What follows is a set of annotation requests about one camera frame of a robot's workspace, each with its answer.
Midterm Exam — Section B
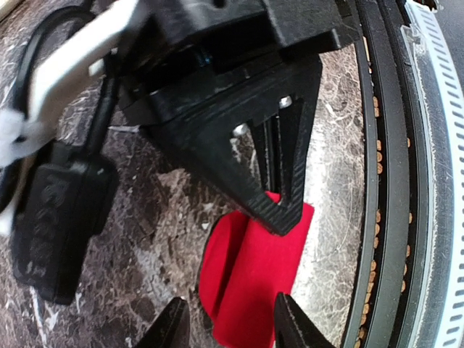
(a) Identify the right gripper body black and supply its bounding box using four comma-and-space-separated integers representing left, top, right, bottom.
119, 1, 360, 123

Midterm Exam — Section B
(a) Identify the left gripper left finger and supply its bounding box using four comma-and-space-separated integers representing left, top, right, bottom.
136, 297, 190, 348

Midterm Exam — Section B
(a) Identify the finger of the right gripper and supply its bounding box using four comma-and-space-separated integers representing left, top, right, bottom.
148, 54, 322, 234

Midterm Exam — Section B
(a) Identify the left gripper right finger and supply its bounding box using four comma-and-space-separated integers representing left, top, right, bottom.
274, 292, 334, 348

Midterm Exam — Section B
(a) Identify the red sock plain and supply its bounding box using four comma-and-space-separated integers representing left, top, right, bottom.
199, 204, 315, 347

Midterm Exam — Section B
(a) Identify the black front rail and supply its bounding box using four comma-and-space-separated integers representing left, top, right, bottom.
343, 1, 429, 347

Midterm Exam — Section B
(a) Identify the black usb cable plug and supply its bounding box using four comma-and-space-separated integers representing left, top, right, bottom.
10, 7, 120, 305

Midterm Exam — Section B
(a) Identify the grey slotted cable duct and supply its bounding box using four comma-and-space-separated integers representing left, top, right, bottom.
402, 1, 463, 347

